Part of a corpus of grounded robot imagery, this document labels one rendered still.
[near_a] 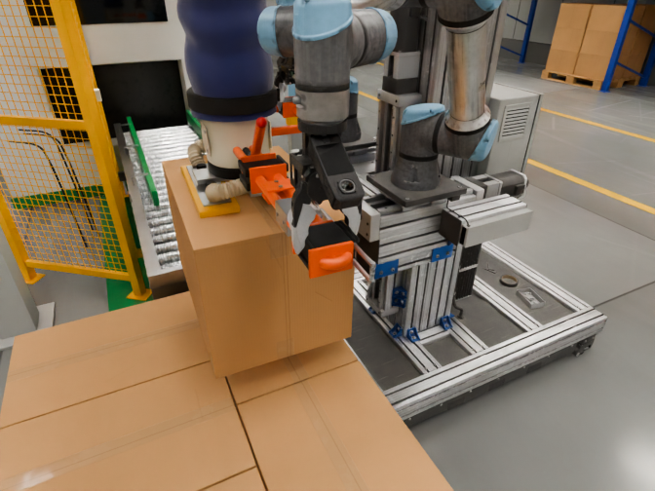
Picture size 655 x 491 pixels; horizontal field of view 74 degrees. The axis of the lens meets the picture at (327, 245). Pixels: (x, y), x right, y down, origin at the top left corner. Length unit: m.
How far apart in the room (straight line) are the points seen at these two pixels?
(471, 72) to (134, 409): 1.24
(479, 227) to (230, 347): 0.79
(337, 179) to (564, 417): 1.79
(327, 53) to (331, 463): 0.95
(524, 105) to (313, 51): 1.22
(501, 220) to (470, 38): 0.59
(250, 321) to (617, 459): 1.56
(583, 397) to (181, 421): 1.70
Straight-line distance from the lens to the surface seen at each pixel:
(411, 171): 1.32
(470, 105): 1.17
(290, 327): 1.19
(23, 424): 1.52
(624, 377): 2.52
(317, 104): 0.61
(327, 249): 0.66
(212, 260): 1.01
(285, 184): 0.90
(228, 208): 1.11
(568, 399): 2.29
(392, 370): 1.87
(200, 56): 1.12
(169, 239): 2.18
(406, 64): 1.52
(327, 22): 0.59
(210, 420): 1.32
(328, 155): 0.62
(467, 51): 1.09
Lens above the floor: 1.57
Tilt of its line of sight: 31 degrees down
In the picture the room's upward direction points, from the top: straight up
